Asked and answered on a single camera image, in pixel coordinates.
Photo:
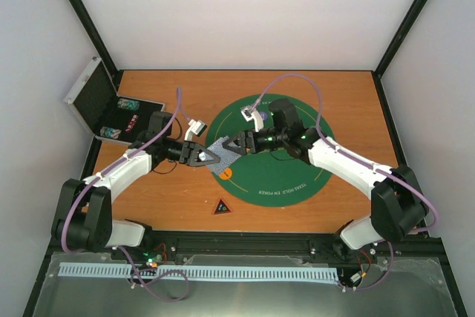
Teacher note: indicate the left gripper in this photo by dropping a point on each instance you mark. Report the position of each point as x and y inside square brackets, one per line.
[189, 157]

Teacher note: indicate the light blue cable duct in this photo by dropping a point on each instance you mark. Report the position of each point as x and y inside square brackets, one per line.
[321, 275]

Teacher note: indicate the poker chip stack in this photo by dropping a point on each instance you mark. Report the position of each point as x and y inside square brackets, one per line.
[110, 133]
[128, 104]

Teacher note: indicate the red black triangular all-in marker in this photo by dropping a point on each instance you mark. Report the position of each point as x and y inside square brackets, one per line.
[222, 207]

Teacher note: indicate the far poker chip stack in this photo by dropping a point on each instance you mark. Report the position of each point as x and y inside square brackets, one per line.
[128, 104]

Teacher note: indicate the near poker chip stack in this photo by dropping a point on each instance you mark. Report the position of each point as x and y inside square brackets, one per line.
[110, 133]

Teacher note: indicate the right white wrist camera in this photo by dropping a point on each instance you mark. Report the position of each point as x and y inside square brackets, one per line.
[251, 114]

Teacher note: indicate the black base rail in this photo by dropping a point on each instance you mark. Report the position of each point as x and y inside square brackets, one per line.
[313, 248]

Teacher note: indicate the right black frame post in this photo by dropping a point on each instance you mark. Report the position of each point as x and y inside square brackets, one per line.
[401, 33]

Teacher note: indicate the orange small blind button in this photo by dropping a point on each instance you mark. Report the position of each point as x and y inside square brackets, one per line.
[226, 174]

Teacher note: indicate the round green poker mat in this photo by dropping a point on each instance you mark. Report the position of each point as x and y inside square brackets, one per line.
[264, 179]

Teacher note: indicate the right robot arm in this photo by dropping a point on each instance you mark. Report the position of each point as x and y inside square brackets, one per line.
[397, 204]

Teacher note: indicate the black frame post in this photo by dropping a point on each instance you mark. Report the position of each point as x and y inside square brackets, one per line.
[401, 33]
[93, 34]

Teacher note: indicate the left black frame post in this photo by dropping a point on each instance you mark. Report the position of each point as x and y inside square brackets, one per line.
[93, 34]

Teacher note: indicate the red black card box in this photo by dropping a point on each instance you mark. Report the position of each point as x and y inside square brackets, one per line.
[132, 123]

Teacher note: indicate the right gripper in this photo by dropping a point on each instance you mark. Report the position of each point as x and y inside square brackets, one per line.
[243, 137]

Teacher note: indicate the blue playing card deck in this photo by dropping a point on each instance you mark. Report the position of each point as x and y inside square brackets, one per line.
[227, 157]

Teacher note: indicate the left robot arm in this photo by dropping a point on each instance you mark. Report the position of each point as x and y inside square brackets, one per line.
[83, 219]

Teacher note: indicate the aluminium poker chip case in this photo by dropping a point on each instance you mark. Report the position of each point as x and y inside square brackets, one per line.
[93, 100]

